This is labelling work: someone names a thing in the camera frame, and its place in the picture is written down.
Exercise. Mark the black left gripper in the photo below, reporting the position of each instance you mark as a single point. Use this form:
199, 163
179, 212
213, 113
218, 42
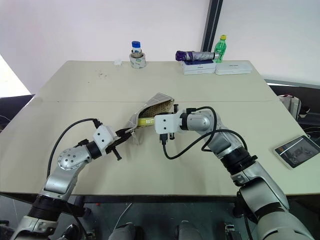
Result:
114, 149

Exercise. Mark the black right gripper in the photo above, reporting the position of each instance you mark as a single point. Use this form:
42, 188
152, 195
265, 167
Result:
175, 108

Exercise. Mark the beige cloth pouch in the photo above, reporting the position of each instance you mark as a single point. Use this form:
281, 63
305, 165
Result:
155, 98

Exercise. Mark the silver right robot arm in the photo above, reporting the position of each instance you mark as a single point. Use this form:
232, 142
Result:
240, 155

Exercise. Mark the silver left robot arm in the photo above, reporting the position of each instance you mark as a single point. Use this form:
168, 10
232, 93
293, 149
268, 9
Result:
67, 162

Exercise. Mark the plain white flat box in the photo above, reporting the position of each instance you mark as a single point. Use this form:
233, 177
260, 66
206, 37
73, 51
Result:
198, 71

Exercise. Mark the white box blue stripe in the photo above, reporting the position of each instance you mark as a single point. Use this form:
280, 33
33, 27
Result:
198, 64

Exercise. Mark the purple folded umbrella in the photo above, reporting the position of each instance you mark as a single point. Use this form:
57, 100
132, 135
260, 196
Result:
197, 55

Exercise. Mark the white printed tape roll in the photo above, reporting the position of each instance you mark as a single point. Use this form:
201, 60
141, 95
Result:
137, 61

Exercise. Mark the blue cap clear bottle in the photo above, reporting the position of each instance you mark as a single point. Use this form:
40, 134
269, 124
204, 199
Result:
136, 47

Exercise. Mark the crumpled white tissue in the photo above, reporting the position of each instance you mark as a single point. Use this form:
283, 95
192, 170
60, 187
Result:
117, 62

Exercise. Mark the green plastic bottle yellow cap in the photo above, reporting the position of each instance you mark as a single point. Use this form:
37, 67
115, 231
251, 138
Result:
220, 48

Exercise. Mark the dark vertical pillar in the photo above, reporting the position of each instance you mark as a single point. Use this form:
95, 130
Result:
212, 25

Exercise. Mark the grey rounded shape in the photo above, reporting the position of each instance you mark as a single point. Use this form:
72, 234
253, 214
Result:
123, 231

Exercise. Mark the black shiny rounded shape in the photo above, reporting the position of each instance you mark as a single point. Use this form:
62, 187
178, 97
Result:
71, 232

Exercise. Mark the white bag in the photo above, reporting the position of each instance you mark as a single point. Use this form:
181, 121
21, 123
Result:
290, 106

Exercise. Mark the white tablet lit screen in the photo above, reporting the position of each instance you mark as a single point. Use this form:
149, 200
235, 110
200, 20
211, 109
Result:
296, 151

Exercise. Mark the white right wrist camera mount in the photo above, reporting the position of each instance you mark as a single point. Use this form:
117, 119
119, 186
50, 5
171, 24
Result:
166, 123

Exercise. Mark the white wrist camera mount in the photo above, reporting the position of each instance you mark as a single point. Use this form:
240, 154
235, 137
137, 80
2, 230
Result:
166, 123
103, 137

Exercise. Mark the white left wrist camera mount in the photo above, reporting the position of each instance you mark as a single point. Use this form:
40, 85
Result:
103, 137

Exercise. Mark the black table frame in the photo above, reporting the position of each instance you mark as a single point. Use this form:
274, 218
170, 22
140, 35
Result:
160, 199

